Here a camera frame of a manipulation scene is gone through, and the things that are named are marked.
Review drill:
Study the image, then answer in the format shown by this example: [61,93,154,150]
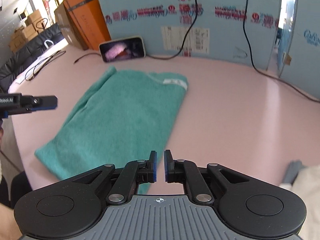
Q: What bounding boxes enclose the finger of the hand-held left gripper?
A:
[21,95,58,107]
[31,105,57,112]

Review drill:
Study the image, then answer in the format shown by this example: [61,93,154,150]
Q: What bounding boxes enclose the person's black trousers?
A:
[0,171,33,208]

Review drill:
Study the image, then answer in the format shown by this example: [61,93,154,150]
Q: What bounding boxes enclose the green cloth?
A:
[34,66,188,195]

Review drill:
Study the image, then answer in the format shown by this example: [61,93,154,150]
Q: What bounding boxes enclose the blue-grey fleece garment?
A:
[282,160,305,185]

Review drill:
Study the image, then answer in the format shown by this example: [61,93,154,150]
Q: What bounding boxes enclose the brown cardboard box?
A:
[54,4,89,50]

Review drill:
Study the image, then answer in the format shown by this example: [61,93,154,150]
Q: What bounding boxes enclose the pallet jack handle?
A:
[36,17,49,32]

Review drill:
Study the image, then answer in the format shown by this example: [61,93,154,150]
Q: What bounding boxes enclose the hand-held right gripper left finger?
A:
[64,150,158,205]

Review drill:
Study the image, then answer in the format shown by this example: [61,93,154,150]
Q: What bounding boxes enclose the black sofa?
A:
[0,24,65,93]

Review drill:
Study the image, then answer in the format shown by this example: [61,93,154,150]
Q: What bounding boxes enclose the stack of cardboard boxes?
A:
[9,9,44,53]

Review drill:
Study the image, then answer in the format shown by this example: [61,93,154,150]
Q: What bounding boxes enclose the taped light blue cardboard box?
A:
[94,0,283,70]

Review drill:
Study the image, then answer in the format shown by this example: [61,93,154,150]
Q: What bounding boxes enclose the white-cased smartphone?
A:
[99,36,146,62]

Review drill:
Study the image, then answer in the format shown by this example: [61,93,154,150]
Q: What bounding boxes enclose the black cable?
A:
[25,50,67,80]
[145,0,198,60]
[244,0,320,103]
[74,52,100,64]

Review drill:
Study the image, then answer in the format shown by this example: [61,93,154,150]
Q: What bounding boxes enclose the white black-trimmed polo shirt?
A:
[279,164,320,240]

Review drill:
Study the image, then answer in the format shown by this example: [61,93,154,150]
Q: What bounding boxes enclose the orange box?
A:
[62,0,112,50]

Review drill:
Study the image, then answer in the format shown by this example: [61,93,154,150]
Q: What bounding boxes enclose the plain light blue cardboard box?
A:
[277,0,320,100]

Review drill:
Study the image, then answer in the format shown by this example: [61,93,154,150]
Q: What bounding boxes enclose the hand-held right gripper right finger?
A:
[164,149,258,204]

